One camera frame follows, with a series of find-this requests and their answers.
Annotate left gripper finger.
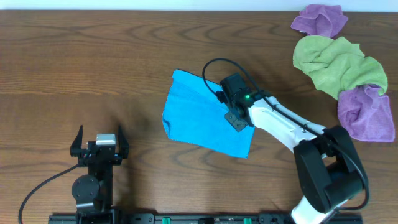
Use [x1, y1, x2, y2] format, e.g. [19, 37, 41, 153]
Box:
[70, 125, 83, 150]
[118, 126, 129, 159]

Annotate blue microfibre cloth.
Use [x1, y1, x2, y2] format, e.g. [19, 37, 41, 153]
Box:
[162, 70, 254, 159]

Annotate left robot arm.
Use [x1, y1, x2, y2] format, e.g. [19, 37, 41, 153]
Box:
[70, 127, 129, 215]

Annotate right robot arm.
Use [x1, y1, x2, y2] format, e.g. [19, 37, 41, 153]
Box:
[215, 88, 369, 223]

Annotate green microfibre cloth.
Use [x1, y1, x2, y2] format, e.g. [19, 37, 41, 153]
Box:
[292, 35, 388, 100]

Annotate purple cloth at top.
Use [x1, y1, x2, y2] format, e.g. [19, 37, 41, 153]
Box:
[290, 4, 348, 38]

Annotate purple cloth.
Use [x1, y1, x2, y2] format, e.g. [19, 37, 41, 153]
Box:
[290, 4, 348, 38]
[337, 84, 395, 142]

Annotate purple cloth at right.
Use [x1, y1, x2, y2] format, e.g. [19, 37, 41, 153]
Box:
[337, 84, 395, 142]

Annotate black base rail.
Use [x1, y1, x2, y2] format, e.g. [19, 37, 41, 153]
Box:
[48, 207, 364, 224]

